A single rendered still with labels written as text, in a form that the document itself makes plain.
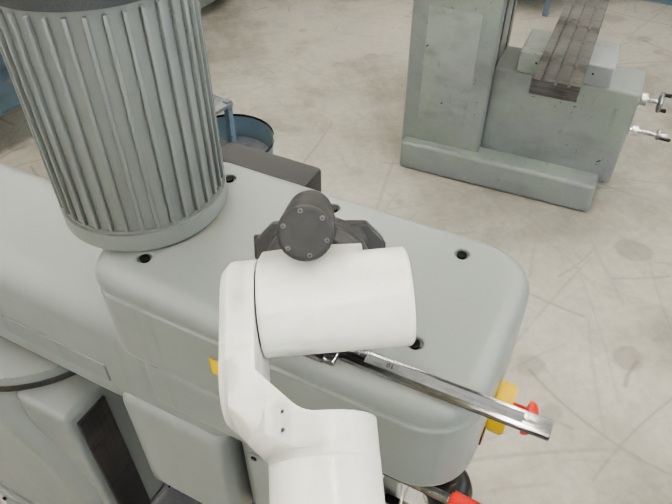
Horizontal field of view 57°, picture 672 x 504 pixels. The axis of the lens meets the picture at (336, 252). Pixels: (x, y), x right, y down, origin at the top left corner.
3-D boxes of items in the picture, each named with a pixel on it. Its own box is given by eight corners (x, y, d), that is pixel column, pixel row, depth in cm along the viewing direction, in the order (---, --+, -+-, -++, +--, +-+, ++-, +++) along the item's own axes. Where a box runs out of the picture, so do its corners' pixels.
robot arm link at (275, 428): (360, 276, 45) (380, 469, 39) (237, 287, 45) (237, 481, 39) (358, 232, 40) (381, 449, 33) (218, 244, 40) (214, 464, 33)
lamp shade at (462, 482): (470, 522, 93) (476, 502, 89) (421, 514, 94) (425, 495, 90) (470, 477, 98) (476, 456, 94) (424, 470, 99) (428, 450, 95)
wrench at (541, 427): (555, 415, 56) (557, 410, 55) (545, 452, 53) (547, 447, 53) (313, 324, 64) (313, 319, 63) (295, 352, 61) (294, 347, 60)
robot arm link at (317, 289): (400, 322, 50) (420, 377, 39) (266, 334, 50) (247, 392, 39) (390, 180, 48) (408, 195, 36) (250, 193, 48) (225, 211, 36)
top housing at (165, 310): (518, 341, 82) (545, 252, 72) (452, 515, 65) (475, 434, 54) (223, 234, 98) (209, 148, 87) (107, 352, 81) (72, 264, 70)
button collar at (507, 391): (512, 405, 75) (522, 375, 71) (498, 445, 71) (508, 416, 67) (496, 399, 76) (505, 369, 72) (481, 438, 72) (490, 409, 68)
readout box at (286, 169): (326, 249, 127) (325, 163, 113) (304, 277, 121) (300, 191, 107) (244, 220, 134) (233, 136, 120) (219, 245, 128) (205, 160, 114)
